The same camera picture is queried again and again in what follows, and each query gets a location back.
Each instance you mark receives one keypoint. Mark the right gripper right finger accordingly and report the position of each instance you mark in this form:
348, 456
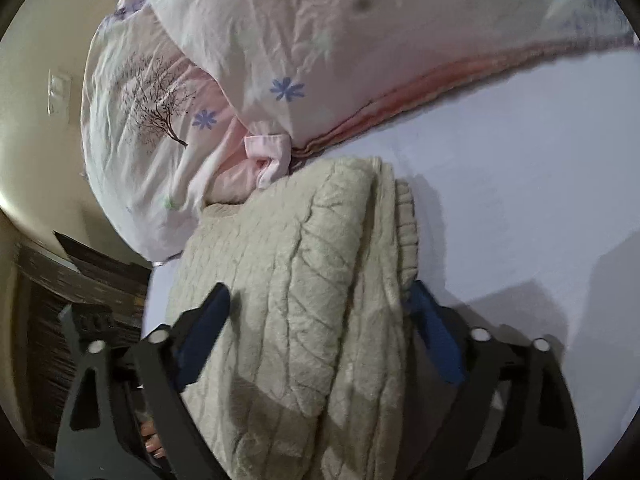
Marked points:
512, 416

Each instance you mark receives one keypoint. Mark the pink floral pillow right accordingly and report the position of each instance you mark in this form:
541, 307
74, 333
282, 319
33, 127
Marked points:
324, 70

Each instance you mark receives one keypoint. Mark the pink floral pillow left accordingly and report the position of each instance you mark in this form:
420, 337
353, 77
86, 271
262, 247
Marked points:
160, 140

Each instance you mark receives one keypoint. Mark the pink floral pillow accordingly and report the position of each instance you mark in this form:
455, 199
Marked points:
160, 140
324, 70

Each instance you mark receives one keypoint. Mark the dark wooden nightstand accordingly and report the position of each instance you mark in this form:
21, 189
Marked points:
42, 368

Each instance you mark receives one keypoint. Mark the person hand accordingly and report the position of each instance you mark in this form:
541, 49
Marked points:
151, 438

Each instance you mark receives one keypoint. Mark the beige cable knit sweater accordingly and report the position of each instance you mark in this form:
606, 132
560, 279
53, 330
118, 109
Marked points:
316, 372

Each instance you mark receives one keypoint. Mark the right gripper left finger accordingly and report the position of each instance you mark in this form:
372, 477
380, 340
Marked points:
118, 387

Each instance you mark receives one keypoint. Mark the lavender bed sheet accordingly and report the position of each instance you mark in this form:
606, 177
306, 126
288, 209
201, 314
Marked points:
526, 196

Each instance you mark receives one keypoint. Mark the white wall switch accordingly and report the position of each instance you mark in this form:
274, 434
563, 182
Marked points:
58, 93

